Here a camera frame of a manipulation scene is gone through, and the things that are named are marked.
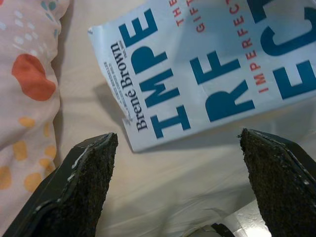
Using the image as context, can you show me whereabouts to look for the white book blue letters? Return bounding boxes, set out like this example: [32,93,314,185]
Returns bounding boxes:
[87,0,316,154]

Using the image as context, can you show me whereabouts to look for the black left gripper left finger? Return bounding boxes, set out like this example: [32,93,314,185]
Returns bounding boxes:
[0,132,119,237]

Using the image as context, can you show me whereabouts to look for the beige sheeted mattress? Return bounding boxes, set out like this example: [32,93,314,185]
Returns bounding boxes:
[50,0,316,237]

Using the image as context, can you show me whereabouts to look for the pink pillow orange blotches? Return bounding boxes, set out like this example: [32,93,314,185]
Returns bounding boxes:
[0,0,72,207]

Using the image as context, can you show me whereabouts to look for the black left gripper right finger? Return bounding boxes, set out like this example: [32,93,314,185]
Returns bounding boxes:
[237,127,316,237]

